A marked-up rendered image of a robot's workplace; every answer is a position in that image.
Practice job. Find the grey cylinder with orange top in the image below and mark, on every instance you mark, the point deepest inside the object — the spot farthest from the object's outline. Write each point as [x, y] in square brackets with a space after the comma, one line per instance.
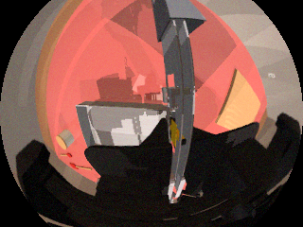
[65, 138]

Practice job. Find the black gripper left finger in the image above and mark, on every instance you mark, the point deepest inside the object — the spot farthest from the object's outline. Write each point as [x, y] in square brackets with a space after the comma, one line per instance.
[152, 159]

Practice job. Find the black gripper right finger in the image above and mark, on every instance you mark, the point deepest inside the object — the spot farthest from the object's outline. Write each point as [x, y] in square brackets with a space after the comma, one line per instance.
[207, 150]

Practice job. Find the light wooden board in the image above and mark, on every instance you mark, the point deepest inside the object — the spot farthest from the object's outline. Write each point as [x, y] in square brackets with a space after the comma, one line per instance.
[241, 105]

